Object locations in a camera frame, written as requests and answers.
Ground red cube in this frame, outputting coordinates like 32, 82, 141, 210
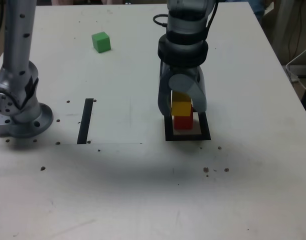
173, 106, 194, 131

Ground yellow cube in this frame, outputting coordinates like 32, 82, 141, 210
170, 91, 194, 117

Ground black tape strip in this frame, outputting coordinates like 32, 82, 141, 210
76, 98, 95, 145

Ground green cube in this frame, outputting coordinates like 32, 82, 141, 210
91, 31, 112, 54

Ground black tape square outline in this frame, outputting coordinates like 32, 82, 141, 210
163, 111, 212, 142

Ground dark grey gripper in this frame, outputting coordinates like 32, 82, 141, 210
157, 63, 208, 117

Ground white cable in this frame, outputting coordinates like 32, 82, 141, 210
284, 41, 306, 94

